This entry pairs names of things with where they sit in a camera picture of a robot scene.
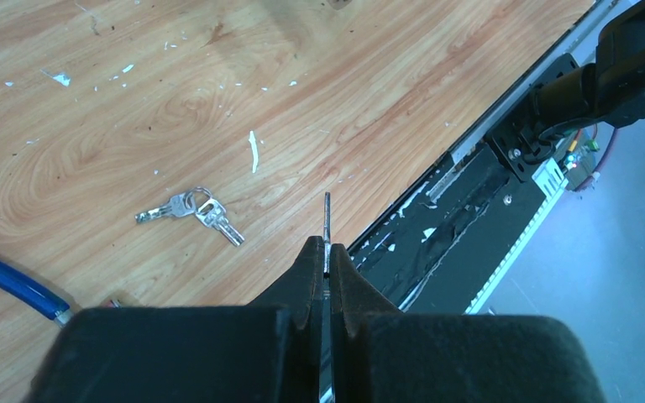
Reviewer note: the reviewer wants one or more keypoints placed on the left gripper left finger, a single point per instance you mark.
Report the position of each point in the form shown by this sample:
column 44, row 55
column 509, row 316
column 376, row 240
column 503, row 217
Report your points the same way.
column 265, row 351

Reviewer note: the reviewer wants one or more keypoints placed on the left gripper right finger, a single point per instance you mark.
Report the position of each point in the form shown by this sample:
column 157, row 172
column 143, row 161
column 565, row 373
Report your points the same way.
column 382, row 354

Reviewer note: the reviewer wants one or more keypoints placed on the silver key pair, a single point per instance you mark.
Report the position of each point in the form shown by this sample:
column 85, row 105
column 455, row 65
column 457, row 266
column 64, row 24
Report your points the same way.
column 200, row 203
column 325, row 375

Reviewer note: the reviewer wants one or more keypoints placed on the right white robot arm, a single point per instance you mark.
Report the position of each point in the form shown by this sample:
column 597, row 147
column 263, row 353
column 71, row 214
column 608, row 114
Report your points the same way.
column 611, row 89

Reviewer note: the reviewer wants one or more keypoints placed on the right circuit board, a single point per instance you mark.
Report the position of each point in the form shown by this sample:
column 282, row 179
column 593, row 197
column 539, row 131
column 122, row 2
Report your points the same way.
column 579, row 162

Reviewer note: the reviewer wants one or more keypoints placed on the blue cable lock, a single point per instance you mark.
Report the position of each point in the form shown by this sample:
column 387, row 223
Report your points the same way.
column 35, row 295

